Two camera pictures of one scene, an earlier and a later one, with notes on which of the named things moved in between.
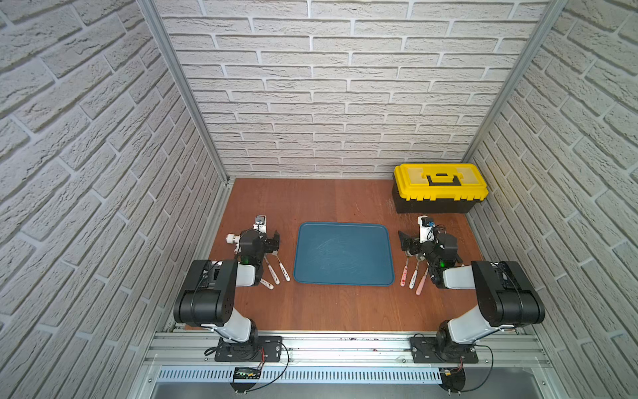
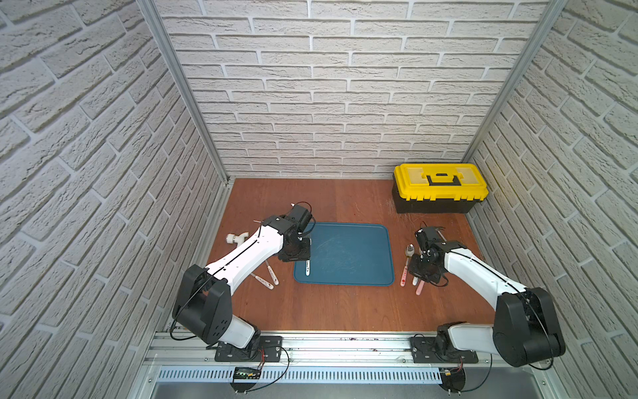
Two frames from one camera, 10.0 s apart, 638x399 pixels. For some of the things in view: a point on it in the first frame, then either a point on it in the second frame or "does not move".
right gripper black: x=407 y=240 → x=413 y=270
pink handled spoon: x=404 y=274 does not move
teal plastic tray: x=344 y=253 does not move
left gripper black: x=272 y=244 → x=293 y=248
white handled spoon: x=267 y=283 does not move
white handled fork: x=274 y=275 does not move
